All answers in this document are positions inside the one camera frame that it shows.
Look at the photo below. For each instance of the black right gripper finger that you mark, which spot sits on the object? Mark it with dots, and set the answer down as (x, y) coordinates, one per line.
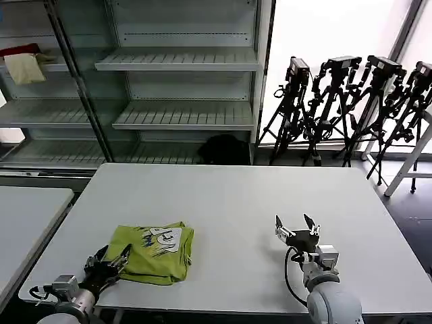
(283, 233)
(315, 230)

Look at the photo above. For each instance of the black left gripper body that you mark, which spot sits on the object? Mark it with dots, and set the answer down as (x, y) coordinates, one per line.
(98, 278)

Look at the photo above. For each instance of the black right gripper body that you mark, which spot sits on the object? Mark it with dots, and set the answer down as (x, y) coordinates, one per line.
(302, 240)

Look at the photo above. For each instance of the grey side table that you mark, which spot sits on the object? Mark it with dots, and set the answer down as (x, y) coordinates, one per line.
(27, 222)

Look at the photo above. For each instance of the green t-shirt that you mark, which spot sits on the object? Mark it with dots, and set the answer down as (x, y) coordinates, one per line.
(152, 253)

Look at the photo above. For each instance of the grey metal shelf unit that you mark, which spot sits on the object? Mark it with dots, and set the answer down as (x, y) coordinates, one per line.
(189, 60)

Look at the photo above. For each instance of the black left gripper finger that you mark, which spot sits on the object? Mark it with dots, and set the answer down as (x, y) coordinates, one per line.
(119, 262)
(96, 259)

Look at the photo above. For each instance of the glass-fronted shelf unit with cloths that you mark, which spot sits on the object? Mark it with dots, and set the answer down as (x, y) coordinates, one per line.
(50, 111)

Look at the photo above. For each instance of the black camera tripod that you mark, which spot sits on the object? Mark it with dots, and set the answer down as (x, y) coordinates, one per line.
(332, 87)
(293, 98)
(379, 87)
(410, 111)

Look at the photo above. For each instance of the black bag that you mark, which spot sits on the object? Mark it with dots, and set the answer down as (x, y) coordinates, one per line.
(224, 150)

